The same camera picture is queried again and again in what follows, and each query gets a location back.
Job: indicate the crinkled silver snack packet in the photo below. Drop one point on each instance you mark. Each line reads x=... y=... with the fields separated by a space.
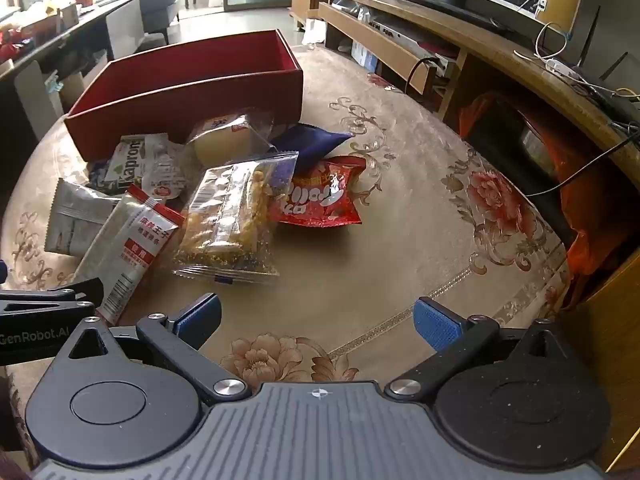
x=167 y=175

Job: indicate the orange plastic bag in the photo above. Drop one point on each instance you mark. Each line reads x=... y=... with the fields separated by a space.
x=585 y=220

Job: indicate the blue white box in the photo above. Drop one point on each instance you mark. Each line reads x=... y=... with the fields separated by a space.
x=364 y=56

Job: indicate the white paper bag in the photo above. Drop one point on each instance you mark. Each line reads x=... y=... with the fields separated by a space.
x=314 y=32

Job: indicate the red plastic bag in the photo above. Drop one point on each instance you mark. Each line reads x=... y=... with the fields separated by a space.
x=12 y=42

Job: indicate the white red-topped snack packet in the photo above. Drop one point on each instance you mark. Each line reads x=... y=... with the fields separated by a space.
x=130 y=245

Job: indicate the white media player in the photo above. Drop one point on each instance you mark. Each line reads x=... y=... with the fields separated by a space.
x=415 y=40

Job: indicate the red snack packet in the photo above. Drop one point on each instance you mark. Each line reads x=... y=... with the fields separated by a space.
x=320 y=200

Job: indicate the clear bread packet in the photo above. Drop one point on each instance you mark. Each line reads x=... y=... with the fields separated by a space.
x=225 y=142

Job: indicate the green white wafer packet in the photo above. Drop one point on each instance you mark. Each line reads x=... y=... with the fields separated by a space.
x=127 y=165

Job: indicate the wooden television cabinet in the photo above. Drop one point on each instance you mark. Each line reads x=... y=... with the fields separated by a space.
x=500 y=45

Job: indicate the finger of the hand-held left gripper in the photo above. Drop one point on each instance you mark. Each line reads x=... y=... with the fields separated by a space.
x=75 y=291
x=2 y=272

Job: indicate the dark-topped white coffee table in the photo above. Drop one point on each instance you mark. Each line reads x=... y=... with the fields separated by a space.
x=122 y=20

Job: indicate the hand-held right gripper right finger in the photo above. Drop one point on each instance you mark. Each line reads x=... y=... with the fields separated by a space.
x=437 y=322

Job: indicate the plain silver snack packet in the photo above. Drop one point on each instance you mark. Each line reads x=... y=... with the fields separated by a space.
x=70 y=220

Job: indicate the grey sofa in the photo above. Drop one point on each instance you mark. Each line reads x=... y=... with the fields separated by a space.
x=160 y=5

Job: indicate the dark blue snack packet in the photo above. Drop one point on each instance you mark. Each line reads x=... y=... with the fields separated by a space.
x=310 y=145

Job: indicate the white power strip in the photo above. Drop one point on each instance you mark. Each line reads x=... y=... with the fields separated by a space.
x=562 y=66

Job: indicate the small cardboard box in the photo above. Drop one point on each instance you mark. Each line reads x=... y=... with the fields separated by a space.
x=67 y=15

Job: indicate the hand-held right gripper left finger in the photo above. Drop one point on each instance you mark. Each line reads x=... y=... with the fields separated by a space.
x=200 y=316

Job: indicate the clear yellow snack packet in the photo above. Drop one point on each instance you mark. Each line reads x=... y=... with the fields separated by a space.
x=225 y=220

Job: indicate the red cardboard box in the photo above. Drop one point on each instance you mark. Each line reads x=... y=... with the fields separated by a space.
x=150 y=115

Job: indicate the white storage bin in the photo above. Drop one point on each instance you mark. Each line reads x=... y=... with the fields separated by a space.
x=75 y=85

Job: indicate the black router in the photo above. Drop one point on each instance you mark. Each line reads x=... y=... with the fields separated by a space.
x=615 y=102

